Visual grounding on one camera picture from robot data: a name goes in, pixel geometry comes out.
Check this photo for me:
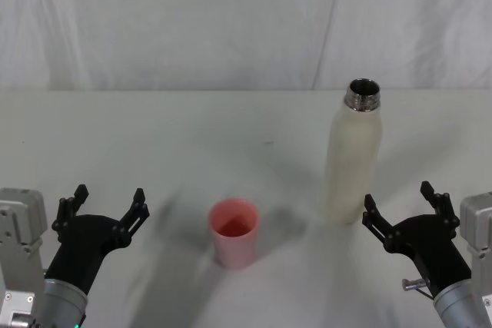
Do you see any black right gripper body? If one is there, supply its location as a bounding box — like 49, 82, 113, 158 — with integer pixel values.
387, 212, 473, 300

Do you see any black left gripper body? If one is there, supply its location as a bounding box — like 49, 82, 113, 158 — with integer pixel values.
44, 214, 128, 297

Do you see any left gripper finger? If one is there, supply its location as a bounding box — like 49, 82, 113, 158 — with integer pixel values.
113, 187, 150, 248
51, 184, 90, 234

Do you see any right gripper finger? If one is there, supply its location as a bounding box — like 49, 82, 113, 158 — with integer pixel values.
419, 180, 461, 235
361, 193, 401, 255

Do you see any cream vacuum bottle steel neck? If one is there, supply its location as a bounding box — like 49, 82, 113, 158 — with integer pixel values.
324, 78, 385, 225

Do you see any white table cloth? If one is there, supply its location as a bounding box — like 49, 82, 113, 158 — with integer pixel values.
0, 88, 492, 328

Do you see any pink plastic cup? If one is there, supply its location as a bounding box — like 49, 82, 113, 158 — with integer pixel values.
208, 197, 261, 270

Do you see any white wrinkled curtain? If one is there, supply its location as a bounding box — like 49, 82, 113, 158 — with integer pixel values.
0, 0, 492, 93

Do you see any thin dark cable silver plug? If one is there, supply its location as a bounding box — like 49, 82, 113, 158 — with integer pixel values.
401, 277, 436, 300

